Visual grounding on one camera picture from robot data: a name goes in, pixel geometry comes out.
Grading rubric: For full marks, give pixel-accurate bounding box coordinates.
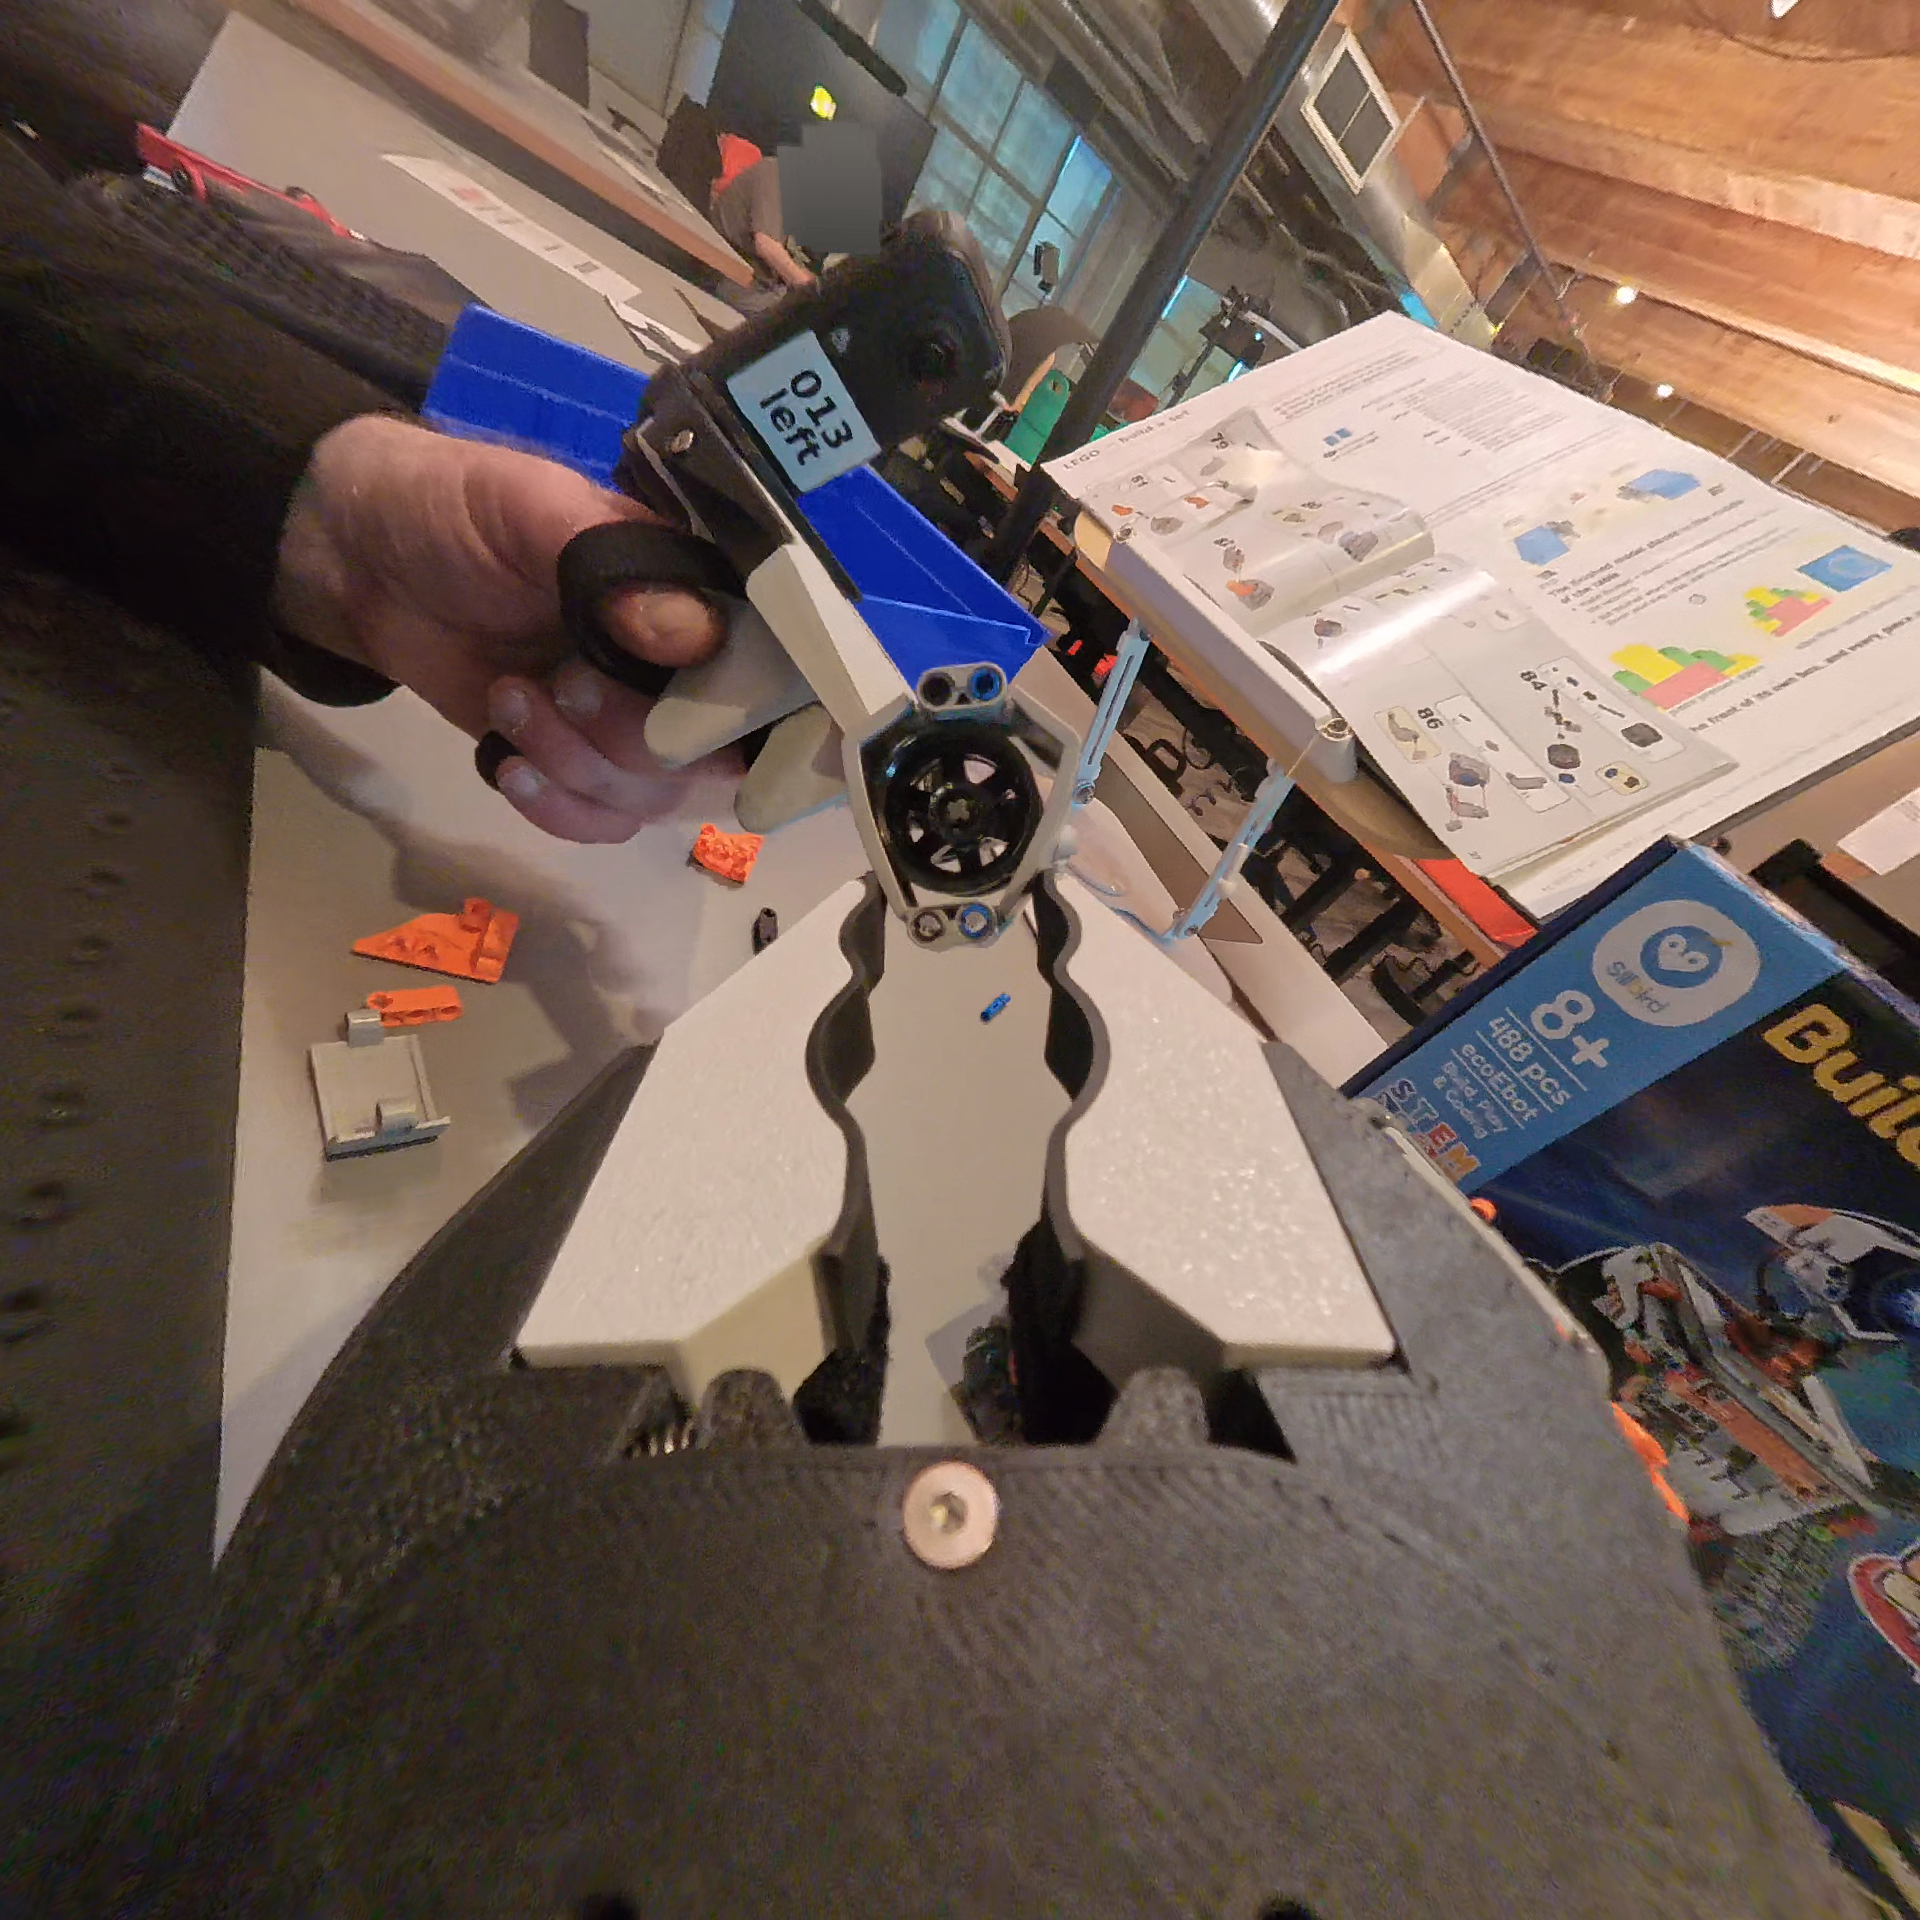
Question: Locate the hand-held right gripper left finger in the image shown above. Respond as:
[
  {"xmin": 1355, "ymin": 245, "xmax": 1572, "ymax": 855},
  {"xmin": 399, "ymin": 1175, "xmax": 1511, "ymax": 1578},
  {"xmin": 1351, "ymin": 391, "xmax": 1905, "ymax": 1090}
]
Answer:
[{"xmin": 517, "ymin": 878, "xmax": 890, "ymax": 1388}]

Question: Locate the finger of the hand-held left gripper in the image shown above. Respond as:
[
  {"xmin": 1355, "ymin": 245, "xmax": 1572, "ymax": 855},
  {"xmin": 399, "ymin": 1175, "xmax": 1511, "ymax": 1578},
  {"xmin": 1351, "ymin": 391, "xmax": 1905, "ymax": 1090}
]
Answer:
[
  {"xmin": 744, "ymin": 535, "xmax": 910, "ymax": 741},
  {"xmin": 987, "ymin": 625, "xmax": 1087, "ymax": 812}
]

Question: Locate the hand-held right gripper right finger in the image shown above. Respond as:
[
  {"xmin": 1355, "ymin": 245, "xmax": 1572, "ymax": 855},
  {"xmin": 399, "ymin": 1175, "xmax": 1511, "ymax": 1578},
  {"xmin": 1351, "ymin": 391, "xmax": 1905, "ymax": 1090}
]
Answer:
[{"xmin": 1035, "ymin": 886, "xmax": 1398, "ymax": 1400}]

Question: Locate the grey toy wheel frame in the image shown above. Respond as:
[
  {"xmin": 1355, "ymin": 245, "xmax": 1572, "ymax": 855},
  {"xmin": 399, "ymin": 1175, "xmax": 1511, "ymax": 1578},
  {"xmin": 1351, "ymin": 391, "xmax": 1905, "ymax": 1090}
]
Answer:
[{"xmin": 848, "ymin": 656, "xmax": 1078, "ymax": 947}]

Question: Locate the person's left forearm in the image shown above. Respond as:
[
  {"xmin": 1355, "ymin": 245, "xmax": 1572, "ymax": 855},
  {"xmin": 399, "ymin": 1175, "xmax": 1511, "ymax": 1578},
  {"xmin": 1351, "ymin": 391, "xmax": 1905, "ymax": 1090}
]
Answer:
[{"xmin": 0, "ymin": 166, "xmax": 451, "ymax": 714}]

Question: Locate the person's left hand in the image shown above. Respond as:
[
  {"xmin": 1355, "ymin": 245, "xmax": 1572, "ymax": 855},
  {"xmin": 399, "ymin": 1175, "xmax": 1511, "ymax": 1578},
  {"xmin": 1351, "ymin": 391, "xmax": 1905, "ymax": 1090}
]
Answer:
[{"xmin": 276, "ymin": 410, "xmax": 771, "ymax": 850}]

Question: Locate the blue plastic bin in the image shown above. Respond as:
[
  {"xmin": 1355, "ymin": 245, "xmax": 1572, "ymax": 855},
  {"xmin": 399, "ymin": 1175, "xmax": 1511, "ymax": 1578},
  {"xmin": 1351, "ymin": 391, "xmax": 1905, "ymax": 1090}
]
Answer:
[{"xmin": 421, "ymin": 301, "xmax": 1045, "ymax": 708}]

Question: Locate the white book stand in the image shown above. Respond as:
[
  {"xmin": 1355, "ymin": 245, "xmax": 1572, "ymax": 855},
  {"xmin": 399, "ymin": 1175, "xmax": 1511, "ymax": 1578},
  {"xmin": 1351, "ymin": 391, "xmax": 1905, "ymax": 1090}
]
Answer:
[{"xmin": 1064, "ymin": 625, "xmax": 1359, "ymax": 949}]

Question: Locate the black metal pole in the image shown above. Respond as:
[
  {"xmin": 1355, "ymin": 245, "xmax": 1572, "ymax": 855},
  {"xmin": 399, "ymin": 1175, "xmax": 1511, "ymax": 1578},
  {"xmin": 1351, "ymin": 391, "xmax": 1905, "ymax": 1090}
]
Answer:
[{"xmin": 990, "ymin": 0, "xmax": 1339, "ymax": 578}]

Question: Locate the flat orange toy piece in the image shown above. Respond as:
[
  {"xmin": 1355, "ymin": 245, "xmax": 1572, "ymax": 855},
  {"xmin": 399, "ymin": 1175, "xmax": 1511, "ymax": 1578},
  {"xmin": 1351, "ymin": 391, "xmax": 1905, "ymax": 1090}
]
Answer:
[{"xmin": 353, "ymin": 893, "xmax": 521, "ymax": 985}]

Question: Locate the blue robot kit box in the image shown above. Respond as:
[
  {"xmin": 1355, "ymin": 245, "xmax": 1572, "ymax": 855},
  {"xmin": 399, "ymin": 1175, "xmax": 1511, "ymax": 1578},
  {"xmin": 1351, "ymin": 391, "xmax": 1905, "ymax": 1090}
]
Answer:
[{"xmin": 1344, "ymin": 841, "xmax": 1920, "ymax": 1878}]

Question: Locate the instruction booklet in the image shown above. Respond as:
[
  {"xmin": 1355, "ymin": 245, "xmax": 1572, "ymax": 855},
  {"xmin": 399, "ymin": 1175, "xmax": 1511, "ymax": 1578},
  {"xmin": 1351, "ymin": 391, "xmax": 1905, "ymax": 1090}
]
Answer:
[{"xmin": 1045, "ymin": 309, "xmax": 1920, "ymax": 920}]

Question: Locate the black perforated mat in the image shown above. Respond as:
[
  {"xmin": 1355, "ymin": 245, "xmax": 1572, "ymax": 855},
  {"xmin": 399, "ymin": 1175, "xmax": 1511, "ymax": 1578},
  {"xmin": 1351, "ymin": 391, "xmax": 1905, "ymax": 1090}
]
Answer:
[{"xmin": 0, "ymin": 629, "xmax": 276, "ymax": 1920}]

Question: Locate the black mesh bag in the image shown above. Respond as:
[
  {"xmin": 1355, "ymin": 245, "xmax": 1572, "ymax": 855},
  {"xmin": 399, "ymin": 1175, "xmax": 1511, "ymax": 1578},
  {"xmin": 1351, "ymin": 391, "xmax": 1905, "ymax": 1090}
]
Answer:
[{"xmin": 61, "ymin": 166, "xmax": 426, "ymax": 339}]

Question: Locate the silver air duct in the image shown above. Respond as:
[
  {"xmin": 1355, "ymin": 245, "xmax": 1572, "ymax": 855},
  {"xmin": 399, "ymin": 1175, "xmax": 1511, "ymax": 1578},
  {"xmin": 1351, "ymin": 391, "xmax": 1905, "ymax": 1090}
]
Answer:
[{"xmin": 1184, "ymin": 0, "xmax": 1447, "ymax": 272}]

